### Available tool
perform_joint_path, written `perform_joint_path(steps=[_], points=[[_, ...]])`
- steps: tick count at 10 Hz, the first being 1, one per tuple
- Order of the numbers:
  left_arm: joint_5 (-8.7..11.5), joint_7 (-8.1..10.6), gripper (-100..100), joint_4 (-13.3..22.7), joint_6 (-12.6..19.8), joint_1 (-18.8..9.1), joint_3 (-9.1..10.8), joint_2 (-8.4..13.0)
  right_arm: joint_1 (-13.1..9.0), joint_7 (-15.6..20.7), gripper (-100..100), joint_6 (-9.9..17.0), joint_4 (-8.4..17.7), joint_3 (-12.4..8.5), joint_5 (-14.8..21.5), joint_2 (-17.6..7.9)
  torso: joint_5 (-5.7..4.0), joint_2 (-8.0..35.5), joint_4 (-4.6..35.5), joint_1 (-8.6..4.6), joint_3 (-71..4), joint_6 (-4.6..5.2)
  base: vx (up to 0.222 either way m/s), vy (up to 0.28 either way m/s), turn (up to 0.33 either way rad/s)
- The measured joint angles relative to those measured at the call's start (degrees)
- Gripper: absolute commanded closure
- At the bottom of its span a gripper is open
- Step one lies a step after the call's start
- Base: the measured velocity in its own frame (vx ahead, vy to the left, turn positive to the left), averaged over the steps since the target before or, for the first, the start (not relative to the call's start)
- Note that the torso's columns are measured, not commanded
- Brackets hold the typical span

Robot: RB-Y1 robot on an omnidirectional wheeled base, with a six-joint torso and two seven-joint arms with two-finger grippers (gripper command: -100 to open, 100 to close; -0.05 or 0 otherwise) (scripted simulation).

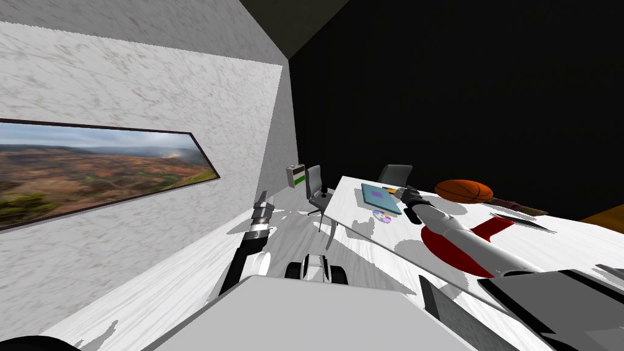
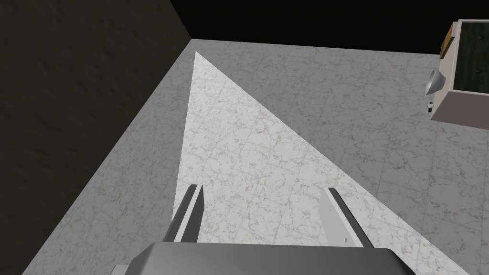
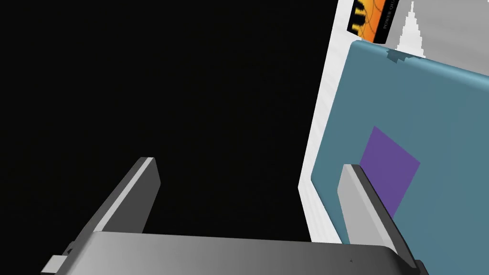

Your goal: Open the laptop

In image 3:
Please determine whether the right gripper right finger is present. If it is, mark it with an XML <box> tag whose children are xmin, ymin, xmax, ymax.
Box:
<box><xmin>337</xmin><ymin>164</ymin><xmax>420</xmax><ymax>269</ymax></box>

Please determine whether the blue book with purple square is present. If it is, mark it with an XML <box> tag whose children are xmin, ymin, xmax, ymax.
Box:
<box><xmin>310</xmin><ymin>39</ymin><xmax>489</xmax><ymax>275</ymax></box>

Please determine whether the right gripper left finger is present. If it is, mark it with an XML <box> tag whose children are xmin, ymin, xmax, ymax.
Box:
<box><xmin>75</xmin><ymin>156</ymin><xmax>161</xmax><ymax>244</ymax></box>

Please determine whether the orange and black book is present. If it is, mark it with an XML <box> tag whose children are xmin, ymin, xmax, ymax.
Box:
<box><xmin>346</xmin><ymin>0</ymin><xmax>400</xmax><ymax>45</ymax></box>

